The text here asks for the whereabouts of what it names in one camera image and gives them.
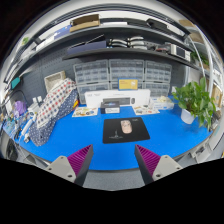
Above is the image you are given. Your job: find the green plant in white pot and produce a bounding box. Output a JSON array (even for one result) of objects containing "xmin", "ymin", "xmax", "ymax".
[{"xmin": 171, "ymin": 77, "xmax": 217, "ymax": 132}]

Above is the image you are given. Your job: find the polka dot fabric bag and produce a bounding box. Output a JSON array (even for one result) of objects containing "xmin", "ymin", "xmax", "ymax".
[{"xmin": 28, "ymin": 78, "xmax": 79, "ymax": 147}]

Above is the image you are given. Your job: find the white keyboard packaging box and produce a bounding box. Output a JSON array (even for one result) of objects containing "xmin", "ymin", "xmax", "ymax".
[{"xmin": 84, "ymin": 88, "xmax": 151, "ymax": 109}]

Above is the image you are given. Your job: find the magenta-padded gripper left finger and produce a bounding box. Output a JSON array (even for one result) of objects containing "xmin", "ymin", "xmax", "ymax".
[{"xmin": 44, "ymin": 144, "xmax": 94, "ymax": 187}]

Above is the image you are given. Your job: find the small black cardboard box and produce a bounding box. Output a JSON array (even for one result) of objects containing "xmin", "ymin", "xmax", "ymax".
[{"xmin": 100, "ymin": 100, "xmax": 121, "ymax": 115}]

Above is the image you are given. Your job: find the transparent pink computer mouse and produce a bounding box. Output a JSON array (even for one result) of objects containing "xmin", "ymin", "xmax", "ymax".
[{"xmin": 120, "ymin": 119, "xmax": 134, "ymax": 135}]

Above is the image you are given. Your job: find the white perforated bin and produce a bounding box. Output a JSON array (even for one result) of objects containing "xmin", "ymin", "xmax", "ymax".
[{"xmin": 43, "ymin": 70, "xmax": 67, "ymax": 93}]

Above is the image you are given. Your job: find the grey drawer cabinet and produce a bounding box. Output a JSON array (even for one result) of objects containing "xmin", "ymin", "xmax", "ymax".
[
  {"xmin": 76, "ymin": 82, "xmax": 111, "ymax": 105},
  {"xmin": 143, "ymin": 60, "xmax": 173, "ymax": 84},
  {"xmin": 108, "ymin": 58, "xmax": 145, "ymax": 83},
  {"xmin": 109, "ymin": 80, "xmax": 146, "ymax": 91},
  {"xmin": 143, "ymin": 81, "xmax": 172, "ymax": 98},
  {"xmin": 73, "ymin": 59, "xmax": 110, "ymax": 85}
]

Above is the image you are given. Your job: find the small cartoon sticker sheet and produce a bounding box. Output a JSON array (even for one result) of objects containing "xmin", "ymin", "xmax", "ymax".
[{"xmin": 71, "ymin": 106, "xmax": 99, "ymax": 118}]

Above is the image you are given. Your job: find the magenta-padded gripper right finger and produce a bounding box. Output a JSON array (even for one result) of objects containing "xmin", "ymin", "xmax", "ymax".
[{"xmin": 134, "ymin": 144, "xmax": 184, "ymax": 185}]

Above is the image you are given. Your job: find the yellow sign card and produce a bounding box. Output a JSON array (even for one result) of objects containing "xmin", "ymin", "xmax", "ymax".
[{"xmin": 117, "ymin": 78, "xmax": 139, "ymax": 91}]

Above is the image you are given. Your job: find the brown cardboard box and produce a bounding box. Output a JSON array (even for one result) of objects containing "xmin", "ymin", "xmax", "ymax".
[{"xmin": 210, "ymin": 84, "xmax": 224, "ymax": 108}]

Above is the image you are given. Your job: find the black mouse pad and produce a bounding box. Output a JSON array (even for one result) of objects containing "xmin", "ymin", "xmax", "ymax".
[{"xmin": 102, "ymin": 116, "xmax": 151, "ymax": 145}]

